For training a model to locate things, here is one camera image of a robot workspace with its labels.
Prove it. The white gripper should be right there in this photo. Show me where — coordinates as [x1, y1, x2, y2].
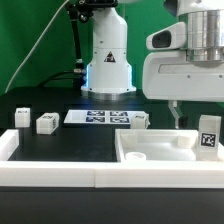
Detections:
[142, 22, 224, 129]

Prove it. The white square table top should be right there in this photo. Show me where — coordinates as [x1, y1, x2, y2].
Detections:
[114, 128, 224, 163]

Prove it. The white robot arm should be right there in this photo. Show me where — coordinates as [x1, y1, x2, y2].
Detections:
[70, 0, 224, 116]

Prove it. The white U-shaped fence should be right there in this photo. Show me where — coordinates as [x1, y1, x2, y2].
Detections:
[0, 129, 224, 188]

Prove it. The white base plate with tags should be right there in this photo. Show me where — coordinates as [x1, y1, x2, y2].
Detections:
[64, 110, 145, 124]

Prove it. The black cable bundle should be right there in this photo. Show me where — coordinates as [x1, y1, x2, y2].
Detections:
[39, 3, 88, 88]

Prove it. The white cable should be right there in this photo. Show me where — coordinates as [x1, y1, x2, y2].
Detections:
[3, 0, 72, 94]

